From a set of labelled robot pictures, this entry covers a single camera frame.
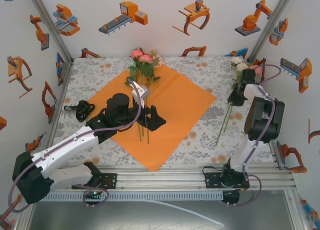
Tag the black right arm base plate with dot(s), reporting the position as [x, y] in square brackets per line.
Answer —
[212, 181]

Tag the small black controller box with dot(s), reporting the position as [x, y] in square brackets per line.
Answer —
[231, 197]

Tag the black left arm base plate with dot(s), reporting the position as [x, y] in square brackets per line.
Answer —
[110, 181]

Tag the floral patterned tablecloth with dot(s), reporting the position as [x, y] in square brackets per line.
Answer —
[200, 144]

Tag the orange wrapping paper sheet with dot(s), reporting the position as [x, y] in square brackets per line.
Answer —
[180, 102]

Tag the aluminium left side rail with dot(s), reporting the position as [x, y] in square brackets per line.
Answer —
[61, 89]

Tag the white fake rose stem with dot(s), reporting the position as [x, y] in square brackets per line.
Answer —
[240, 64]

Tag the aluminium base frame rails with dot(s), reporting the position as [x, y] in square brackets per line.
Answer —
[162, 180]

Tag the thin white tube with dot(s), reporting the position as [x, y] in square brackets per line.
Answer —
[195, 214]

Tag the aluminium right corner post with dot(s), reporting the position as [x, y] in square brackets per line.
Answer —
[270, 27]

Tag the black printed ribbon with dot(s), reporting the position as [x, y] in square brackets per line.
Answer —
[81, 112]

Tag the large pink fake rose stem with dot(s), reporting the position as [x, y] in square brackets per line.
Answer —
[258, 70]

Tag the small circuit board green light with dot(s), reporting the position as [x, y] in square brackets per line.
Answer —
[94, 193]

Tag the aluminium corner post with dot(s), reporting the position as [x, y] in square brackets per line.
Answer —
[50, 27]
[270, 27]

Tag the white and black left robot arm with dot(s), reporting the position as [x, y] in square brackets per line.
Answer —
[67, 144]

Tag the aluminium left corner post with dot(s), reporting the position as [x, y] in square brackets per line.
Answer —
[50, 27]

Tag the aluminium right side rail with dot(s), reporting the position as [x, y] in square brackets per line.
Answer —
[253, 77]

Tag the aluminium rail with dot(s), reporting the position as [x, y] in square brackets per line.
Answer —
[61, 89]
[253, 77]

